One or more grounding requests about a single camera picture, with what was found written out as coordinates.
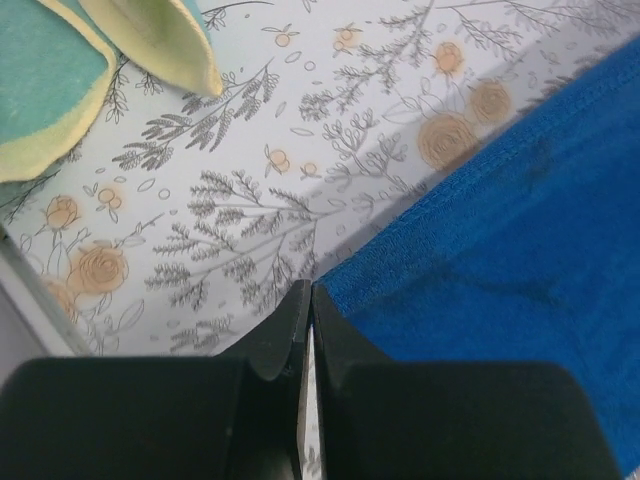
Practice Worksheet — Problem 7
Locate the floral patterned table mat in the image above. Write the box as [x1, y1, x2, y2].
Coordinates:
[1, 1, 639, 479]

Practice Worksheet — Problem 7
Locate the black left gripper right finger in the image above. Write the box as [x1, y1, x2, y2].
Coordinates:
[311, 286, 621, 479]

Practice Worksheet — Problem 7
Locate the green yellow cloth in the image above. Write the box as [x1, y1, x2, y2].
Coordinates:
[1, 1, 223, 209]

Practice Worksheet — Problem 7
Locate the blue towel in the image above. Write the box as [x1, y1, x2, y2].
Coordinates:
[320, 41, 639, 474]

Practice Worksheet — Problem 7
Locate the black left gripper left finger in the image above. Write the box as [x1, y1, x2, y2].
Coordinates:
[1, 280, 311, 479]

